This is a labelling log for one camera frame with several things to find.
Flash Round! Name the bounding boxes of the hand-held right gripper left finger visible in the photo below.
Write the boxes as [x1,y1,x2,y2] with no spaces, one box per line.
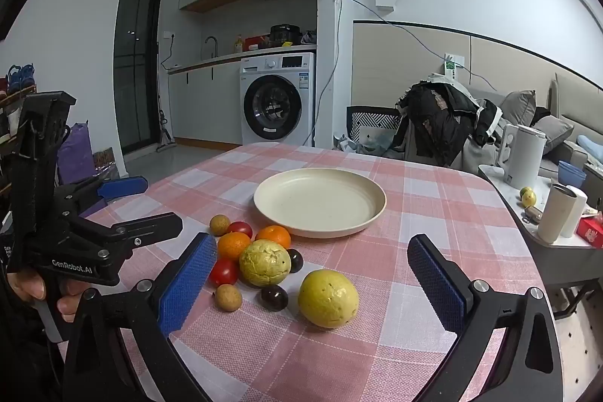
[63,232,218,402]

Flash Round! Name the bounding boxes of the cream round plate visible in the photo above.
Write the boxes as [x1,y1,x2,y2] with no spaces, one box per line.
[253,168,387,239]

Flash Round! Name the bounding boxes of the blue shoes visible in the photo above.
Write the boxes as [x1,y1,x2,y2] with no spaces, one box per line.
[7,64,36,92]

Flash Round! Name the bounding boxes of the smooth yellow-green guava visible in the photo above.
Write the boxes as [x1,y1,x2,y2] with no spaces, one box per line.
[298,269,360,329]

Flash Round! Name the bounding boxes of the grey sofa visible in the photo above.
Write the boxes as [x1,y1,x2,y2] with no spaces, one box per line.
[464,72,603,196]

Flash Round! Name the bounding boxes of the white washing machine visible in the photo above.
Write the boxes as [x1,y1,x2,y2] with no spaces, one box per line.
[239,52,316,147]

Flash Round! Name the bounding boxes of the white side table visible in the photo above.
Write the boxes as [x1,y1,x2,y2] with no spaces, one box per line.
[478,164,603,323]

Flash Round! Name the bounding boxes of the person's left hand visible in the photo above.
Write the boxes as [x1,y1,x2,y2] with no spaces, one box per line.
[7,267,92,313]

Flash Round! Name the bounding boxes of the stack of blue bowls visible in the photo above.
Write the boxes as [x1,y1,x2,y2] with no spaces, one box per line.
[558,160,587,199]

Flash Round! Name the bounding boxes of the red box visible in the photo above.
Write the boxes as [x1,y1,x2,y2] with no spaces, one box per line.
[575,216,603,248]

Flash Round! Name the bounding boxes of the red cherry tomato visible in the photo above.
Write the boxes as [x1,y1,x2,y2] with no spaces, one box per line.
[208,259,240,288]
[227,220,254,239]

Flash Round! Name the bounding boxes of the bumpy yellow-green guava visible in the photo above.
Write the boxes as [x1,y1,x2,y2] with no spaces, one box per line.
[239,240,292,288]

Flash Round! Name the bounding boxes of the black glass door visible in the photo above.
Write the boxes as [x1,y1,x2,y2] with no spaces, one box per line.
[114,0,165,155]

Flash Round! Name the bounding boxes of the brown longan with stem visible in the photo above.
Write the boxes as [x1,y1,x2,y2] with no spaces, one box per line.
[215,284,243,313]

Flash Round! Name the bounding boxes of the grey clothing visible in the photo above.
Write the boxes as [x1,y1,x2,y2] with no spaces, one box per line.
[461,133,501,175]

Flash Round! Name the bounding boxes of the white kitchen base cabinet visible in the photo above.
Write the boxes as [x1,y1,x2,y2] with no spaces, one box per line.
[168,53,243,145]

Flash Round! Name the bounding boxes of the white tumbler cup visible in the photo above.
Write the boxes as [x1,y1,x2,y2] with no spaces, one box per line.
[537,184,580,243]

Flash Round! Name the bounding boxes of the white electric kettle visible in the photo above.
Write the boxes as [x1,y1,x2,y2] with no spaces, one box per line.
[498,124,547,191]

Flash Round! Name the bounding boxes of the black chair with patterned cushion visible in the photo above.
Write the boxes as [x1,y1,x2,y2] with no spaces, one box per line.
[346,105,406,148]

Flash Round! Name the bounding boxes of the black jacket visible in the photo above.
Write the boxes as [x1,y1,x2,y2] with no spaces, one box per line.
[395,75,505,167]

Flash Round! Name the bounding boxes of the black rice cooker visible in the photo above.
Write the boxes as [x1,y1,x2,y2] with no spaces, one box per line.
[269,24,302,47]

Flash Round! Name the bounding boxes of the purple bag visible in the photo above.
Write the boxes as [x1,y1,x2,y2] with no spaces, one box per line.
[57,122,95,186]

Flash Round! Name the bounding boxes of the grey pillow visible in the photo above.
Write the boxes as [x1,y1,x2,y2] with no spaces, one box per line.
[532,115,573,155]
[499,90,538,127]

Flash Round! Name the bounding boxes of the wall socket with charger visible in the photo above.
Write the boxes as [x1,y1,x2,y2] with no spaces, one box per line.
[444,53,465,78]

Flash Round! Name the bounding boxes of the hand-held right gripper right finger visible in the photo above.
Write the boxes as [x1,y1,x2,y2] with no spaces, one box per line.
[407,234,563,402]

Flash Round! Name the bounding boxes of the dark purple plum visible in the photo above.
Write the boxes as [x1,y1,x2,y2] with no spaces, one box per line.
[258,284,289,312]
[285,248,305,274]

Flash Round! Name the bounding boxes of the floor mop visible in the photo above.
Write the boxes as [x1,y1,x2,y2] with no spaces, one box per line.
[155,110,176,154]

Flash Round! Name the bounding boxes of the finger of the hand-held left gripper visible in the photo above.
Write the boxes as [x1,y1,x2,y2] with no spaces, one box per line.
[54,176,149,219]
[78,212,184,259]

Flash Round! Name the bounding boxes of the pink checkered tablecloth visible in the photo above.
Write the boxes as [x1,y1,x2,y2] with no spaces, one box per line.
[82,142,549,402]

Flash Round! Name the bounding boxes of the silver laptop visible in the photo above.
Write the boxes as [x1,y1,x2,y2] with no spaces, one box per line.
[359,126,399,148]

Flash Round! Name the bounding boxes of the orange mandarin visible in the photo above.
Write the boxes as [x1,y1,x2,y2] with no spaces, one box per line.
[255,225,292,251]
[217,231,252,270]

